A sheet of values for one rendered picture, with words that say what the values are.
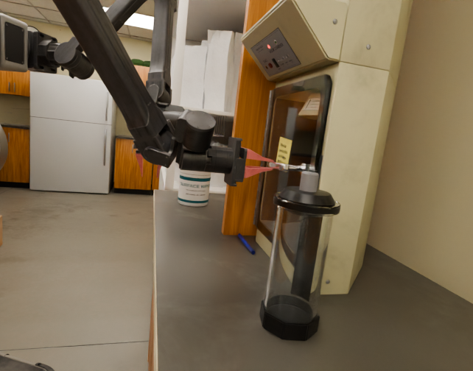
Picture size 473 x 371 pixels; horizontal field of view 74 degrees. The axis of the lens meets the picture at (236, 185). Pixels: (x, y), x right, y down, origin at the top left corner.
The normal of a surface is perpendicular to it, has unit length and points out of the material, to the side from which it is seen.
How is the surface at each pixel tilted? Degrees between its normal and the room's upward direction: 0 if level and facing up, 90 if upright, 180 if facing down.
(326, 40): 90
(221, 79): 96
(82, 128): 90
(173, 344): 0
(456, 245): 90
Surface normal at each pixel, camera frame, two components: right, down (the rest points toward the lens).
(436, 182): -0.96, -0.07
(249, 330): 0.11, -0.98
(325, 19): 0.26, 0.19
